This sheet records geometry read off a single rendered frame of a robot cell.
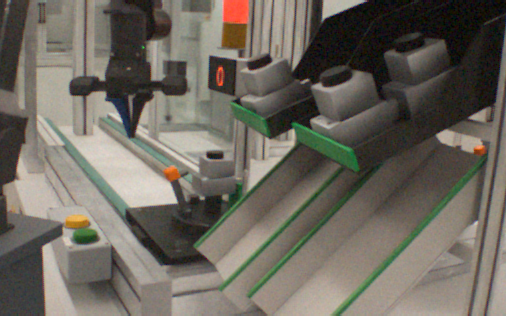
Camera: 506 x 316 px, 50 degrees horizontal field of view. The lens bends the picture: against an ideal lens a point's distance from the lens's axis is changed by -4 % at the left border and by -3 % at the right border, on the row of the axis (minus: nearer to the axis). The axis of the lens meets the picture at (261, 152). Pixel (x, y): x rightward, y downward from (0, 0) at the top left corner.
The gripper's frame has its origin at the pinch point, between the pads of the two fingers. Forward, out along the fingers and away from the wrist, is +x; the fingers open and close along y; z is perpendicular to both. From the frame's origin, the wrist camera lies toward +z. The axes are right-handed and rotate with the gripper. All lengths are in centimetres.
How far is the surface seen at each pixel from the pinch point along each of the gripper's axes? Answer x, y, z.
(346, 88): -10, 26, 43
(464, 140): 100, 263, -455
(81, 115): 15, -32, -94
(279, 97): -7.1, 21.7, 28.7
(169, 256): 18.0, 7.4, 15.5
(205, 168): 8.3, 12.3, 1.7
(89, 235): 17.1, -5.8, 9.3
